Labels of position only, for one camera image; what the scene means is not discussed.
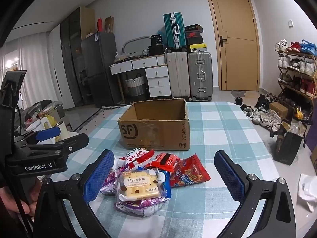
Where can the red white snack packet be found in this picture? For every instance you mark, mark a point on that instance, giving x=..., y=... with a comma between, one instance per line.
x=135, y=158

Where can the red paper bag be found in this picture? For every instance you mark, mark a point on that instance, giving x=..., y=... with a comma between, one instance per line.
x=99, y=24

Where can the white wall switch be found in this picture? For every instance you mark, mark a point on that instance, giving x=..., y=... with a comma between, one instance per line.
x=290, y=23

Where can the white curtain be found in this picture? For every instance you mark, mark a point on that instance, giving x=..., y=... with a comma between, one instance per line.
x=37, y=79

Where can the black yellow shoe box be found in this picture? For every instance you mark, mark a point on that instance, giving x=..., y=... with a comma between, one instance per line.
x=197, y=47

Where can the black case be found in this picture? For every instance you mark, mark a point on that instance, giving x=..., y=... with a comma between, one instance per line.
x=156, y=50

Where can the cream cup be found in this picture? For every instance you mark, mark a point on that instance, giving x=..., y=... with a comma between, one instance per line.
x=63, y=130

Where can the teal suitcase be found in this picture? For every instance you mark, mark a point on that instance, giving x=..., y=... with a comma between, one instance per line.
x=173, y=29

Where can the black paper bag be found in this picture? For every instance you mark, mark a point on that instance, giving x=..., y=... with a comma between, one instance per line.
x=287, y=146

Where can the tall brown cardboard box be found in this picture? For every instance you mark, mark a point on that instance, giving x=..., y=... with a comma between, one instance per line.
x=88, y=22

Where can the small brown cardboard box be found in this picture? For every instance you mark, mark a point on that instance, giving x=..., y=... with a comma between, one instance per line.
x=278, y=109

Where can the grey refrigerator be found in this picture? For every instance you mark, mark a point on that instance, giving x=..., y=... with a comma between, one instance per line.
x=99, y=67

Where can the small striped basket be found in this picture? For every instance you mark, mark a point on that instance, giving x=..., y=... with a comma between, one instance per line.
x=145, y=52

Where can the purple snack packet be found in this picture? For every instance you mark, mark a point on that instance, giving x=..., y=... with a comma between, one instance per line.
x=138, y=207

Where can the brown paper bag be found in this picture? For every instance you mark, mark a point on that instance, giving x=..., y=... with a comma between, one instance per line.
x=109, y=24

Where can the rows of assorted shoes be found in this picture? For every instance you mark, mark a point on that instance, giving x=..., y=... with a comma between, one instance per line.
x=307, y=67

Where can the white plastic jug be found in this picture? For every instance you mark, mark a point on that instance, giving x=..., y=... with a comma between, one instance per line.
x=45, y=125

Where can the white drawer desk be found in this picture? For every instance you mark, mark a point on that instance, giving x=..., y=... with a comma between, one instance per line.
x=158, y=74

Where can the clear biscuit packet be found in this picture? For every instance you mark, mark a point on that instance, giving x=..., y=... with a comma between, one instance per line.
x=138, y=186

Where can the open brown carton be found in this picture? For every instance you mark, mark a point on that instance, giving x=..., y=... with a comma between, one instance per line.
x=314, y=160

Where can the small red snack packet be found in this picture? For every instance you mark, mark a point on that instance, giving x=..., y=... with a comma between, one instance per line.
x=164, y=161

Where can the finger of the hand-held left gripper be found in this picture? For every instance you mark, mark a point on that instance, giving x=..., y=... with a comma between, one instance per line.
x=48, y=133
x=74, y=141

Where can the beige suitcase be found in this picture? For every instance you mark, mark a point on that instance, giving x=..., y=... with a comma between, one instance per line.
x=177, y=74

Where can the dotted patterned rug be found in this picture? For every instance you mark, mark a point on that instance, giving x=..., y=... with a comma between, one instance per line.
x=99, y=116

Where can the clear plastic bag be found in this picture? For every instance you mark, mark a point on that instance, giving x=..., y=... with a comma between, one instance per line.
x=121, y=57

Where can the person's left hand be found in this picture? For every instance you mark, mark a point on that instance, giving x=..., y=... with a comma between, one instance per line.
x=26, y=207

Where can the dark glass cabinet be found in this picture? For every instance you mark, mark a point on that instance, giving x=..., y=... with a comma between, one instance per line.
x=73, y=54

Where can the black printed box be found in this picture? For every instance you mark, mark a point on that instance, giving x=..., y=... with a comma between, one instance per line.
x=156, y=40

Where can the woven laundry basket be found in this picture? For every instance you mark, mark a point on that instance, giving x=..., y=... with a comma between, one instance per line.
x=135, y=86

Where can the grey door mat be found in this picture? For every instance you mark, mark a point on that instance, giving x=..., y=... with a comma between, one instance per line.
x=237, y=93

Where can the red blue-label snack packet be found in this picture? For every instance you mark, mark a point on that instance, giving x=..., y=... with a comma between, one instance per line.
x=190, y=173

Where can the wooden door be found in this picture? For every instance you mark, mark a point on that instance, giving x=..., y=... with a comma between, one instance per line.
x=235, y=29

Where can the purple bag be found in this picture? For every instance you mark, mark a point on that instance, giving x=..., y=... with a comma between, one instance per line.
x=312, y=138

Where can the yellow packet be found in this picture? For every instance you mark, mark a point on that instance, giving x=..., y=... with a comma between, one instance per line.
x=50, y=119

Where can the grey tube frame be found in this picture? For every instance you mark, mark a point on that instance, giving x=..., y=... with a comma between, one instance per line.
x=135, y=39

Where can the white wardrobe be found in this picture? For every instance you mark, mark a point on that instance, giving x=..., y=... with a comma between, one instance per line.
x=55, y=67

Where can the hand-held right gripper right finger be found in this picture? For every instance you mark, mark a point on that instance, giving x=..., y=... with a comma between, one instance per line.
x=230, y=178

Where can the wooden shoe rack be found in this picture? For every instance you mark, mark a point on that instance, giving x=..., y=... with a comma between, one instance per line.
x=297, y=89

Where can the large cardboard box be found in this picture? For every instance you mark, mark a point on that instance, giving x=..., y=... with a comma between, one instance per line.
x=153, y=133

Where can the silver suitcase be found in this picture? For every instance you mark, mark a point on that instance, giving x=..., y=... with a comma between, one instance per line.
x=199, y=76

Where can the red black shoe box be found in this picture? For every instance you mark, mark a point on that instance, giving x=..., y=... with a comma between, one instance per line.
x=194, y=34

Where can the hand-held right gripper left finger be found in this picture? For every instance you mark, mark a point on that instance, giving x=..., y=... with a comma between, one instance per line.
x=99, y=176

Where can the white plastic bag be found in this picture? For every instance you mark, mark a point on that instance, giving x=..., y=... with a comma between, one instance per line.
x=308, y=191

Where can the pile of sneakers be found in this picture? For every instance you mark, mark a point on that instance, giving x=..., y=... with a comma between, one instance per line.
x=265, y=116

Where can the teal checked tablecloth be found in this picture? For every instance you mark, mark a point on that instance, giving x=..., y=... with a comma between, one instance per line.
x=223, y=133

